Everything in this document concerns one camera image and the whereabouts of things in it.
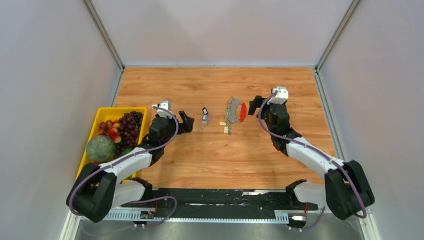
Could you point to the blue tagged key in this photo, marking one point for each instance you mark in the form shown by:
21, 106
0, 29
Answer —
205, 117

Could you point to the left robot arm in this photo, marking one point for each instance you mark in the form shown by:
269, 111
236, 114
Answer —
100, 188

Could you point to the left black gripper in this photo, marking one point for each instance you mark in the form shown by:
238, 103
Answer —
186, 126

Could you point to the green pear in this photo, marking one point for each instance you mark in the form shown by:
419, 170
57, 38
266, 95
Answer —
125, 151

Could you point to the yellow plastic bin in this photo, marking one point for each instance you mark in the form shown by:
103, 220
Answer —
114, 113

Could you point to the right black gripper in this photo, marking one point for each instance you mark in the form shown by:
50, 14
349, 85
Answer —
255, 104

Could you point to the yellow tagged keys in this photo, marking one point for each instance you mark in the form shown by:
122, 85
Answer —
226, 127

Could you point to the dark grape bunch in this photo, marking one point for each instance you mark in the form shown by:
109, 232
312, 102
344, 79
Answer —
129, 131

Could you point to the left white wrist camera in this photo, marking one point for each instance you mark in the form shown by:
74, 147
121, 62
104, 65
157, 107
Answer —
163, 109

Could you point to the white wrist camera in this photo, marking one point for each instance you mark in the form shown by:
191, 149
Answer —
163, 109
280, 95

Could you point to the red peaches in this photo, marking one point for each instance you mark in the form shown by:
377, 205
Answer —
110, 128

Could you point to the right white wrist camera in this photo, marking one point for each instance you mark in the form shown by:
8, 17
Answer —
280, 95

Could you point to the green melon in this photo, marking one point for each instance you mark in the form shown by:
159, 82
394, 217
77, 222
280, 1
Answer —
100, 149

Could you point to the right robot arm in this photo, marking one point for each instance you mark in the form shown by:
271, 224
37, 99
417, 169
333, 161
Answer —
346, 189

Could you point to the key holder with red handle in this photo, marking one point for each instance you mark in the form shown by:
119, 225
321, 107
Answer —
238, 111

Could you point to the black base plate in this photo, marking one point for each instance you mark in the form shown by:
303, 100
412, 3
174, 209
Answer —
203, 203

